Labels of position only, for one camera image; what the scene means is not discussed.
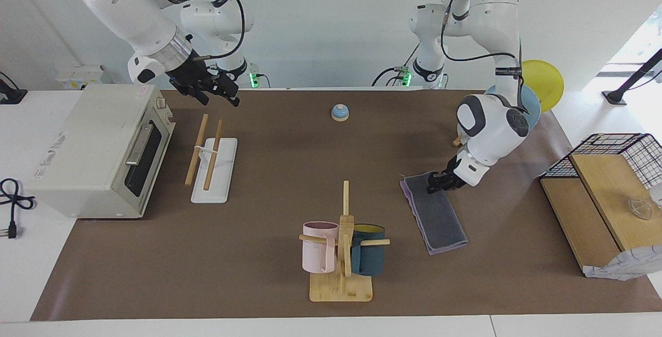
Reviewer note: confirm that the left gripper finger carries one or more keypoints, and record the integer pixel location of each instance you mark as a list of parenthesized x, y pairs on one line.
[(437, 178), (438, 187)]

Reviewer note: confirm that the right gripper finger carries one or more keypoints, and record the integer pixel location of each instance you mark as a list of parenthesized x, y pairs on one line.
[(202, 96), (227, 86)]

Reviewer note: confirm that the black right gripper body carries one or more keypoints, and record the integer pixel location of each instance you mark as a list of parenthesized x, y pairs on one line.
[(191, 73)]

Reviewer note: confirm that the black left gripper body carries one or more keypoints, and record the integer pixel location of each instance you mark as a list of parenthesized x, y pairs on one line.
[(454, 174)]

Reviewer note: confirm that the purple grey towel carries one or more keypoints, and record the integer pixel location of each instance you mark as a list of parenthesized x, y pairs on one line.
[(439, 218)]

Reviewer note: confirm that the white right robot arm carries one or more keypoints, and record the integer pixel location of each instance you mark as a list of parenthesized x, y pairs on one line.
[(134, 11)]

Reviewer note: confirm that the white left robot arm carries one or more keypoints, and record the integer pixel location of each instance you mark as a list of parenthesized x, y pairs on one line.
[(491, 135)]

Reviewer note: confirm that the wooden plate rack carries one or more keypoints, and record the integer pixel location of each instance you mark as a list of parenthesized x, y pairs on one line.
[(457, 141)]

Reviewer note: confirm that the white wooden towel rack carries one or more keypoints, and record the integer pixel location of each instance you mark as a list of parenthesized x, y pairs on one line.
[(214, 182)]

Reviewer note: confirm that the dark teal mug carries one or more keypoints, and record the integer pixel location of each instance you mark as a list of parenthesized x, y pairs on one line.
[(370, 259)]

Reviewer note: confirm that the light blue plate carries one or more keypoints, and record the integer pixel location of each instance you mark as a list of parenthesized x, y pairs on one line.
[(532, 105)]

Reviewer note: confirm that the blue call bell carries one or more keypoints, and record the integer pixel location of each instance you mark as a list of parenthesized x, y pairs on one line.
[(340, 113)]

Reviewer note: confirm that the white power strip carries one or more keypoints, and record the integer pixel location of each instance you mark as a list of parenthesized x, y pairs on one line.
[(72, 76)]

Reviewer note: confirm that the cream toaster oven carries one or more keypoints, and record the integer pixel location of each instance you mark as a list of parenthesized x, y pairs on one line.
[(88, 146)]

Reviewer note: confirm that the yellow plate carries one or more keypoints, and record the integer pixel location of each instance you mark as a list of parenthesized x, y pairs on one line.
[(545, 81)]

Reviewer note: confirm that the wooden mug tree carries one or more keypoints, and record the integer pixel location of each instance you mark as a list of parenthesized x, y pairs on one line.
[(341, 288)]

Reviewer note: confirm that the pink mug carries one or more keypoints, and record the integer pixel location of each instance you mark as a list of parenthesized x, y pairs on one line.
[(315, 257)]

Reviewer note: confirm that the wooden two-tier shelf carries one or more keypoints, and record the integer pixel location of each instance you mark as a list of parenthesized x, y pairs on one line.
[(610, 192)]

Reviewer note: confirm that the brown table mat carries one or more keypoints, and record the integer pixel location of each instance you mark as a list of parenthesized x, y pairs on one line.
[(258, 254)]

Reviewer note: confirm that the black desk clamp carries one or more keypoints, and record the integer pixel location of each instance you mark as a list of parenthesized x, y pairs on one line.
[(10, 95)]

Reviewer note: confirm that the clear glass lid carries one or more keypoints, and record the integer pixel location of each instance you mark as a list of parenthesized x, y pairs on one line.
[(640, 209)]

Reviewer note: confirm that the white patterned cloth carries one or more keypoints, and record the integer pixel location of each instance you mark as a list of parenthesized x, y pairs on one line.
[(631, 264)]

